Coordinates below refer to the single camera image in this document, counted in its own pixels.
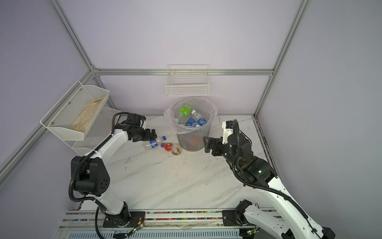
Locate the Pocari bottle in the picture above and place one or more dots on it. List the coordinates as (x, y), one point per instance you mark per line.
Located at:
(199, 118)

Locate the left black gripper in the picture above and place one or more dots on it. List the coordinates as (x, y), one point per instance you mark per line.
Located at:
(153, 134)

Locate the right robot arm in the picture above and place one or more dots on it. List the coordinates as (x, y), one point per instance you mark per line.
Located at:
(257, 173)

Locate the beige cloth in shelf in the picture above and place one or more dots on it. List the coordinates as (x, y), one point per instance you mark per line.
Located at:
(83, 120)

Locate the grey mesh waste bin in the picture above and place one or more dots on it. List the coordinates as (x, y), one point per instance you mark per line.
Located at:
(184, 139)

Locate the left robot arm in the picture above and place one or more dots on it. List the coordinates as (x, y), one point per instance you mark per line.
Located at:
(90, 179)

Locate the red cap small bottle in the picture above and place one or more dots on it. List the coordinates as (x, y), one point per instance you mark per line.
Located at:
(173, 148)

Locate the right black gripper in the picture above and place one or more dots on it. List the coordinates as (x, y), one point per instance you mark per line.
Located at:
(215, 142)

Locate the white mesh shelf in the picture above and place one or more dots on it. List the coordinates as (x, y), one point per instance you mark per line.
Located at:
(65, 111)
(100, 129)

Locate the white wire wall basket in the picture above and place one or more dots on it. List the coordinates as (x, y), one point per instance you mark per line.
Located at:
(187, 80)

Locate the green label clear bottle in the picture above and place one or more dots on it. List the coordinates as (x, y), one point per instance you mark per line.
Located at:
(184, 111)

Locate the orange label yellow-cap bottle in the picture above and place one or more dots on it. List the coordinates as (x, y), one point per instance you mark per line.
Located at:
(196, 142)

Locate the clear plastic bin liner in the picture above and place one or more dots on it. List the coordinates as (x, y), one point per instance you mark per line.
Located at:
(201, 105)

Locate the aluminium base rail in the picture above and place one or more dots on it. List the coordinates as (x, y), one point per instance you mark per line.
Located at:
(181, 224)

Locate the white upper mesh shelf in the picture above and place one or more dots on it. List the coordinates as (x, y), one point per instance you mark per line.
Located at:
(65, 111)

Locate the small blue label bottle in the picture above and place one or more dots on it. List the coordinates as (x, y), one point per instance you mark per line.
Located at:
(154, 143)

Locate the white lower mesh shelf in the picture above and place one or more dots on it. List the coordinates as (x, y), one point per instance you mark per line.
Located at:
(100, 129)

